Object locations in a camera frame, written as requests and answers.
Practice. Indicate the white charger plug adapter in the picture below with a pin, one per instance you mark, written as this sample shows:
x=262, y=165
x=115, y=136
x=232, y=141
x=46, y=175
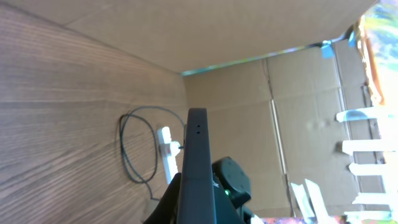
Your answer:
x=175, y=147

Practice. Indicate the white power strip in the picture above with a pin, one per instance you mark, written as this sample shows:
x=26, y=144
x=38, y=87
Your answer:
x=168, y=159

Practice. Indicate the Samsung Galaxy smartphone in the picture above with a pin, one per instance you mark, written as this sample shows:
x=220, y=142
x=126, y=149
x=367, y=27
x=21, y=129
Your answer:
x=196, y=198

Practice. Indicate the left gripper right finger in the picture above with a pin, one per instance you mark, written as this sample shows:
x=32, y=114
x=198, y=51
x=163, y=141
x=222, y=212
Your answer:
x=225, y=211

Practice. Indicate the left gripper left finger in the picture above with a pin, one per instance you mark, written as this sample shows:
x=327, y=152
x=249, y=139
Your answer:
x=166, y=210

